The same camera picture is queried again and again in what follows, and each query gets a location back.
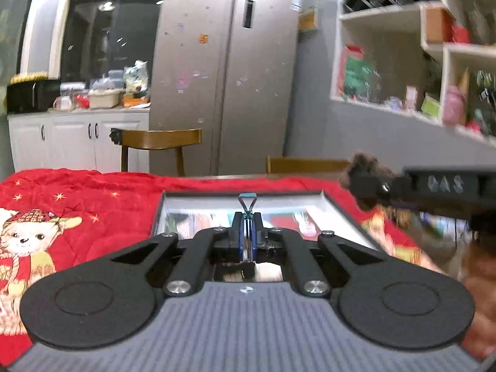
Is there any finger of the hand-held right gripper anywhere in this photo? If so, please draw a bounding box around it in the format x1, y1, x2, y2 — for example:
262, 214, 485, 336
348, 172, 405, 207

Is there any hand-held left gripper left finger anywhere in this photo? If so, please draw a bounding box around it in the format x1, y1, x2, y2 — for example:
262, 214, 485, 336
112, 211, 246, 297

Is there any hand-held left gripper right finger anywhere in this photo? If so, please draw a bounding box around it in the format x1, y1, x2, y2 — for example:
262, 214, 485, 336
250, 212, 384, 298

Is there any brown fuzzy bow hair clip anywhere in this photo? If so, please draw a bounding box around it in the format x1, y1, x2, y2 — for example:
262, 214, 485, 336
339, 152, 394, 210

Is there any blue binder clip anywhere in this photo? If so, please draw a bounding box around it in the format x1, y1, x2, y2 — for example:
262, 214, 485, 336
237, 193, 257, 264

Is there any black cardboard box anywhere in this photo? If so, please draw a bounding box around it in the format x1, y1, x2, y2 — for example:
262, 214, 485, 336
149, 189, 382, 252

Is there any person's right hand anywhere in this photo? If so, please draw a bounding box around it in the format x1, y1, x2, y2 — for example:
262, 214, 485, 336
461, 240, 496, 359

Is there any printed paper sheet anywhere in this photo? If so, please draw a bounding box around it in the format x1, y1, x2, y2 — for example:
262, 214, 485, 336
165, 209, 349, 241

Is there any wooden chair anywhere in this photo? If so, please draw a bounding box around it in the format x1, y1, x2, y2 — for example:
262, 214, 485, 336
265, 156, 351, 175
109, 128, 203, 177

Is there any green card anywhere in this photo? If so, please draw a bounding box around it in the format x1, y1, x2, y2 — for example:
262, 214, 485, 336
420, 93, 441, 119

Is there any red printed blanket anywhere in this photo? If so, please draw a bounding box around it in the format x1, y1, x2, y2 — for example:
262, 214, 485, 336
0, 168, 446, 357

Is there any steel refrigerator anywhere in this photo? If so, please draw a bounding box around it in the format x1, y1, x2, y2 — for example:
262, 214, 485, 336
149, 0, 299, 177

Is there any printed plastic bag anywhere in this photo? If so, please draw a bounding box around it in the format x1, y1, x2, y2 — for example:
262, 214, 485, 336
123, 60, 151, 97

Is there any beige plastic basin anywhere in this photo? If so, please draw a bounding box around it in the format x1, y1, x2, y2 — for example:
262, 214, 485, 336
88, 89, 122, 108

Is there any white kitchen cabinet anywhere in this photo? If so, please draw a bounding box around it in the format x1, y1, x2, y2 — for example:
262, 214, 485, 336
8, 108, 151, 173

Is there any clear plastic container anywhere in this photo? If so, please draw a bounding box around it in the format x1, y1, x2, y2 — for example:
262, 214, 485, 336
89, 70, 125, 90

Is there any dark glass window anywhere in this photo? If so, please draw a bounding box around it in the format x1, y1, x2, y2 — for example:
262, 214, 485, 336
60, 0, 163, 84

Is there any black microwave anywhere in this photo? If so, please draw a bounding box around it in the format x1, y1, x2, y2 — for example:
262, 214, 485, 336
7, 79, 62, 115

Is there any yellow fringed cloth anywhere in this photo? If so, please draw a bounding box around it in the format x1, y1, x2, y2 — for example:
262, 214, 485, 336
11, 72, 49, 84

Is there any white wall shelf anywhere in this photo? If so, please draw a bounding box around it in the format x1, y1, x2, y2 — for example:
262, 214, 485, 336
329, 0, 496, 144

